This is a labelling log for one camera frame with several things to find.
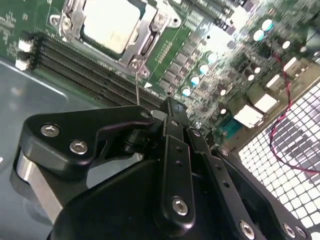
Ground metal socket cover frame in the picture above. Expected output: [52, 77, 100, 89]
[58, 0, 163, 68]

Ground CPU with silver top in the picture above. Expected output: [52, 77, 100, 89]
[82, 0, 142, 55]

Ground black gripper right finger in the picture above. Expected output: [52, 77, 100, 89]
[177, 101, 315, 240]

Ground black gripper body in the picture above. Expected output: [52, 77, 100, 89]
[49, 159, 237, 240]

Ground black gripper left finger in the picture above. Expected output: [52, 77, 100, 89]
[9, 97, 197, 238]

